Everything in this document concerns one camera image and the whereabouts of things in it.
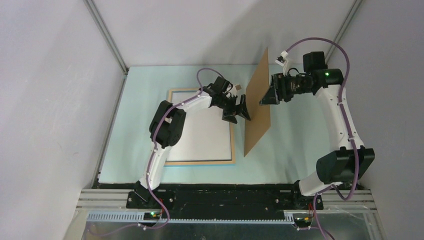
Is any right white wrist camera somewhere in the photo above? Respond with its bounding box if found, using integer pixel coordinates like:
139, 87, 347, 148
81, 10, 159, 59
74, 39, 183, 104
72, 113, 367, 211
275, 50, 292, 75

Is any aluminium corner post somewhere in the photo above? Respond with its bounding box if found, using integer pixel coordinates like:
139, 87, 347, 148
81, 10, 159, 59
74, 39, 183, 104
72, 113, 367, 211
325, 0, 365, 64
83, 0, 129, 75

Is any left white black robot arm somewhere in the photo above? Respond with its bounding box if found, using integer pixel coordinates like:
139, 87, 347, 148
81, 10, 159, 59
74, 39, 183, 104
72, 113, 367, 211
138, 76, 251, 208

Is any left aluminium corner post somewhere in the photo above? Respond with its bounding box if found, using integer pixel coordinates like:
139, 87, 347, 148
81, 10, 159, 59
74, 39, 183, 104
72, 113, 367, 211
83, 0, 129, 75

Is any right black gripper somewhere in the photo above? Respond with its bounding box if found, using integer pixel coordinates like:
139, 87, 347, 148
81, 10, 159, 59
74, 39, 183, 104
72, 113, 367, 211
259, 72, 312, 106

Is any light wooden picture frame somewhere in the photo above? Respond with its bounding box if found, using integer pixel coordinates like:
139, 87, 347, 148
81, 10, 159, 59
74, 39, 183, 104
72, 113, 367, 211
163, 87, 237, 167

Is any landscape photo print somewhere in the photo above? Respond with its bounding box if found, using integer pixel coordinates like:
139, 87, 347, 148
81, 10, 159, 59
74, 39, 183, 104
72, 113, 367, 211
167, 92, 233, 163

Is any light blue table mat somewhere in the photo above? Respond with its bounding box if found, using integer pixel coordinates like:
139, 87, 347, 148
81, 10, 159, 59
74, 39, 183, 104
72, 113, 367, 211
98, 65, 330, 184

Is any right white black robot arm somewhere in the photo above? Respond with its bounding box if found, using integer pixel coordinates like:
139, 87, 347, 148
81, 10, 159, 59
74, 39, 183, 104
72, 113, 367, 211
259, 51, 375, 209

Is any aluminium rail frame front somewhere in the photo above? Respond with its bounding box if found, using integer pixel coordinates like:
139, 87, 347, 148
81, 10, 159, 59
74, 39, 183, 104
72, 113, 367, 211
76, 184, 378, 233

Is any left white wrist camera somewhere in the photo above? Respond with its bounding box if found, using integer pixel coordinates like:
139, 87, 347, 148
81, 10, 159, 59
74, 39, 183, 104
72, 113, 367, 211
229, 84, 242, 97

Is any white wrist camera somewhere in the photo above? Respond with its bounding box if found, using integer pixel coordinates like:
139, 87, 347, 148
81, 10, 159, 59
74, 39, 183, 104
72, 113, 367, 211
275, 50, 292, 75
229, 84, 242, 97

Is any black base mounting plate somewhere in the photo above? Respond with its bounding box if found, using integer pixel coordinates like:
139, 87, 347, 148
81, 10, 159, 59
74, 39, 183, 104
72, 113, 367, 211
126, 183, 324, 221

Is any brown fibreboard backing board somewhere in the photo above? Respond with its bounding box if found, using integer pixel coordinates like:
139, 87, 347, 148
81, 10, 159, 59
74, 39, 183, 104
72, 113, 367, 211
243, 48, 271, 157

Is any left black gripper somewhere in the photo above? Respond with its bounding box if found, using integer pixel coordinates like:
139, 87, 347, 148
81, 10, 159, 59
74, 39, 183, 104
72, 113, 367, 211
216, 94, 250, 124

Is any right aluminium corner post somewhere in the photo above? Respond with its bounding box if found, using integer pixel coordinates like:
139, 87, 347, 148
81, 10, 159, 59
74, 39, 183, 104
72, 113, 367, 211
325, 0, 365, 64

